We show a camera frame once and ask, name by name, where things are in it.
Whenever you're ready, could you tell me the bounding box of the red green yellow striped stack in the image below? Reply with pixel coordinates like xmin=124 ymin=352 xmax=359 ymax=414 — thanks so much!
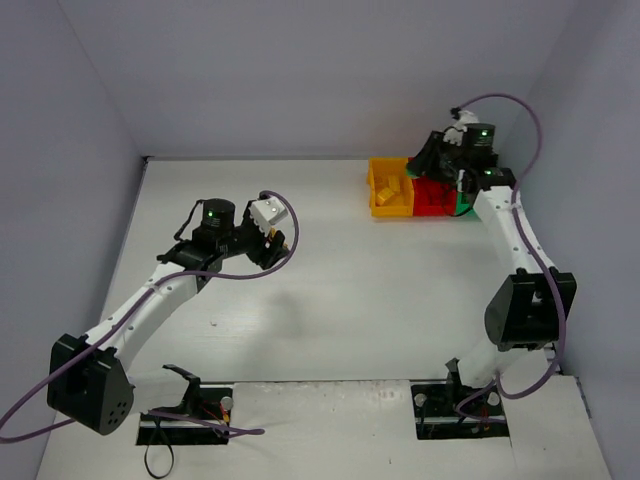
xmin=267 ymin=228 xmax=289 ymax=255

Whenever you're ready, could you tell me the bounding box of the yellow orange oval lego piece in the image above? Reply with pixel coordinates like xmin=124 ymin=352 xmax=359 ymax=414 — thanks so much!
xmin=375 ymin=186 xmax=399 ymax=207

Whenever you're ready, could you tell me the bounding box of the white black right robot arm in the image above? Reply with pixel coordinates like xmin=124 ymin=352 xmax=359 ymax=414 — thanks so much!
xmin=407 ymin=122 xmax=577 ymax=389

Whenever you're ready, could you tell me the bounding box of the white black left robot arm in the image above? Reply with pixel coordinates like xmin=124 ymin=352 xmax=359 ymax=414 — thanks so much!
xmin=46 ymin=191 xmax=298 ymax=435

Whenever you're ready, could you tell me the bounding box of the green plastic bin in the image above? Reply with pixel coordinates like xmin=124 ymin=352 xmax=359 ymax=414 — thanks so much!
xmin=404 ymin=167 xmax=481 ymax=219

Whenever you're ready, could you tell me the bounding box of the red plastic bin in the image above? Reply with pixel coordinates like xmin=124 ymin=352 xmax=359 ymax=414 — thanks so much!
xmin=407 ymin=156 xmax=459 ymax=218

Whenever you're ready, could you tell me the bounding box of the yellow plastic bin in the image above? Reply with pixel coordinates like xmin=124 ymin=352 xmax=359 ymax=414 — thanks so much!
xmin=367 ymin=157 xmax=414 ymax=218

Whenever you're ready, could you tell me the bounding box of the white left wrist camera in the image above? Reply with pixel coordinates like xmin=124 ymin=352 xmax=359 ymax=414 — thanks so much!
xmin=249 ymin=197 xmax=288 ymax=234

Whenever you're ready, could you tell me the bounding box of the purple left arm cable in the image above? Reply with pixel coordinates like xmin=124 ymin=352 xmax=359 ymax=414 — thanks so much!
xmin=0 ymin=189 xmax=301 ymax=444

